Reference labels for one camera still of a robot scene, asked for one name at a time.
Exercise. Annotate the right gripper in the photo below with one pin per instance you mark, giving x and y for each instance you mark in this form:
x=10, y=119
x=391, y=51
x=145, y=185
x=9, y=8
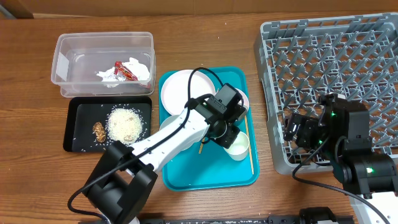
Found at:
x=306, y=126

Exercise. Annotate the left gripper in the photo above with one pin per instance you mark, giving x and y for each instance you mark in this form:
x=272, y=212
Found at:
x=229, y=138

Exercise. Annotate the white cup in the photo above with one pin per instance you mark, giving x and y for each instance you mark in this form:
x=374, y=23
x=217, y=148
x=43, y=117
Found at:
x=239, y=148

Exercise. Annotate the grey bowl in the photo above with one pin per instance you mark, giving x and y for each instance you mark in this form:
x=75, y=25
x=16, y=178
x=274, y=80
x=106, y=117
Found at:
x=168, y=121

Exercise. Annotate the white rice pile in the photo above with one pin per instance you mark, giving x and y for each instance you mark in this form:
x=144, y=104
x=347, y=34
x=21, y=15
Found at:
x=124, y=125

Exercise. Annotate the red foil wrapper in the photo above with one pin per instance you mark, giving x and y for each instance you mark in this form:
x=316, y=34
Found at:
x=132, y=70

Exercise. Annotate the brown food scrap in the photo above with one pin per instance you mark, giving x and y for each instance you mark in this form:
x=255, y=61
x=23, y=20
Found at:
x=100, y=132

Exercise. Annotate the white napkin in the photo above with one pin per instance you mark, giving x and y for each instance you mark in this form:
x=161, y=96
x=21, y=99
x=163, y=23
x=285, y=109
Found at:
x=109, y=76

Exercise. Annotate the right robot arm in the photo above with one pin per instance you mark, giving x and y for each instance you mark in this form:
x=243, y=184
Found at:
x=341, y=136

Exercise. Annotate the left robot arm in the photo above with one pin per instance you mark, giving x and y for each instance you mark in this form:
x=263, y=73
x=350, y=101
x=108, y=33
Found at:
x=123, y=178

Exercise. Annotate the left wooden chopstick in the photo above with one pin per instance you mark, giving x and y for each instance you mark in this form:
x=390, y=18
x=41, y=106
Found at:
x=201, y=147

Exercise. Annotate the wooden chopstick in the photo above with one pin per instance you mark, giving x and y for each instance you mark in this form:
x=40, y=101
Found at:
x=249, y=144
x=201, y=147

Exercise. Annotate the right wooden chopstick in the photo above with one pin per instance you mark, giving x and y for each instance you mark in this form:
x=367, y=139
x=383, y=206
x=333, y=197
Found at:
x=249, y=144

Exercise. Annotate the white bowl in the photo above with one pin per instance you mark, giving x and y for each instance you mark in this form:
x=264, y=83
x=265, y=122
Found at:
x=245, y=104

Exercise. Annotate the teal serving tray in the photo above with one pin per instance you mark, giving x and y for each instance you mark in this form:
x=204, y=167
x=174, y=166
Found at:
x=213, y=167

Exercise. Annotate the white plate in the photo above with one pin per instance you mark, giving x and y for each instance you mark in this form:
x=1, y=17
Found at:
x=174, y=91

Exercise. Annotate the grey dish rack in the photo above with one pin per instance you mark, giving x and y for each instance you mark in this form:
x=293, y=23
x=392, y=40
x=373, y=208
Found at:
x=299, y=60

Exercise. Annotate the black tray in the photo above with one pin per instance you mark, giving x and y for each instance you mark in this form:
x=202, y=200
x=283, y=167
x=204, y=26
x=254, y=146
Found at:
x=84, y=112

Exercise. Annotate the clear plastic bin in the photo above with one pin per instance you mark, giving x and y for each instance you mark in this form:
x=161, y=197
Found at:
x=79, y=56

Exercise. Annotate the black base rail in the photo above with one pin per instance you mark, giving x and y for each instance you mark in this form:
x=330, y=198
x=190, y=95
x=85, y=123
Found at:
x=311, y=215

